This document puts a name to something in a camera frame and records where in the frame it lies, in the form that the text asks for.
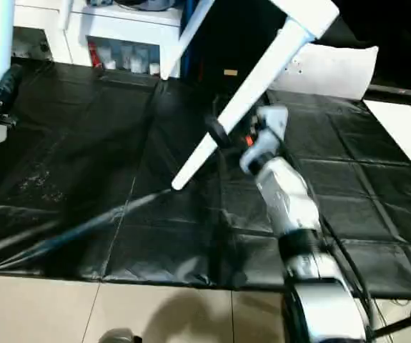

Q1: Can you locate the black work mat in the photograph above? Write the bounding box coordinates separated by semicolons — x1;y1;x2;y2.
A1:
0;59;411;300

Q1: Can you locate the white glass-door cabinet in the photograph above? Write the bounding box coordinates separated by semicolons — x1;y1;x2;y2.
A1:
0;0;185;79

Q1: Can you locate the black robot foot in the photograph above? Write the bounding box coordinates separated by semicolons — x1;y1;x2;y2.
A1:
99;327;144;343

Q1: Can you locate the black metal frame bar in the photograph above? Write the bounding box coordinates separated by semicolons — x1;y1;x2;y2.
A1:
372;312;411;339

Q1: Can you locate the grey cushion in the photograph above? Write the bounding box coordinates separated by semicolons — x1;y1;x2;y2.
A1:
269;42;380;101

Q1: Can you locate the white board on right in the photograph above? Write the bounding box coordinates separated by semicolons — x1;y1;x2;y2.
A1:
364;99;411;196

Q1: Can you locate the grey round helmet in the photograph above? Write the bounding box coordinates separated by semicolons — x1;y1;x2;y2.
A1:
115;0;177;11

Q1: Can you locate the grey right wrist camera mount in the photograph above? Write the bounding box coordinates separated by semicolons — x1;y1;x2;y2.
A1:
239;104;291;176

